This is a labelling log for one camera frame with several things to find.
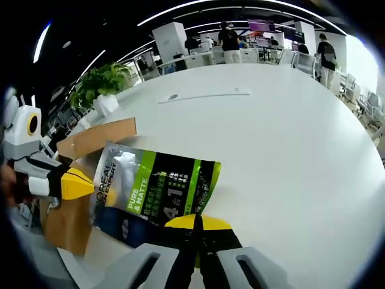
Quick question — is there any row of white office chairs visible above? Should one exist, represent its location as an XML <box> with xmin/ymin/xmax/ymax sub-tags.
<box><xmin>240</xmin><ymin>46</ymin><xmax>385</xmax><ymax>136</ymax></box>

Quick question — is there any purple wall screen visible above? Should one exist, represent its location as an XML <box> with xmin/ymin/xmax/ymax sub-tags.
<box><xmin>248</xmin><ymin>18</ymin><xmax>276</xmax><ymax>33</ymax></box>

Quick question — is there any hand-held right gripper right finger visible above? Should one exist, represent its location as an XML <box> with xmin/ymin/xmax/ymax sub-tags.
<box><xmin>197</xmin><ymin>214</ymin><xmax>291</xmax><ymax>289</ymax></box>

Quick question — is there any silver green soft pouch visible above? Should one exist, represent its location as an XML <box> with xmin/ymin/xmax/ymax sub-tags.
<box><xmin>92</xmin><ymin>140</ymin><xmax>223</xmax><ymax>229</ymax></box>

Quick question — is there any brown cardboard shoe box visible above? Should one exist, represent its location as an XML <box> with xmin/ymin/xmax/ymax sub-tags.
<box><xmin>38</xmin><ymin>117</ymin><xmax>138</xmax><ymax>256</ymax></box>

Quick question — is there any person's left hand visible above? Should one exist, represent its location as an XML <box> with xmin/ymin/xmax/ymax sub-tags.
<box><xmin>0</xmin><ymin>163</ymin><xmax>31</xmax><ymax>208</ymax></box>

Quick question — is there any green plant in white pot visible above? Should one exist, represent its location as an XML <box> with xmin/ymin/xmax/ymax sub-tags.
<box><xmin>68</xmin><ymin>61</ymin><xmax>137</xmax><ymax>117</ymax></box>

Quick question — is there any table cable cover plate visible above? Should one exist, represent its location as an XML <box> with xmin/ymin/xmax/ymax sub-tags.
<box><xmin>158</xmin><ymin>86</ymin><xmax>252</xmax><ymax>105</ymax></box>

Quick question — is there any dark wall screen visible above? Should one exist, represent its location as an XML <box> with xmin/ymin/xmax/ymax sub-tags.
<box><xmin>284</xmin><ymin>28</ymin><xmax>305</xmax><ymax>43</ymax></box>

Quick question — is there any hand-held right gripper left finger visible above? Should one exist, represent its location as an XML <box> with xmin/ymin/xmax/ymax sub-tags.
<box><xmin>103</xmin><ymin>215</ymin><xmax>200</xmax><ymax>289</ymax></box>

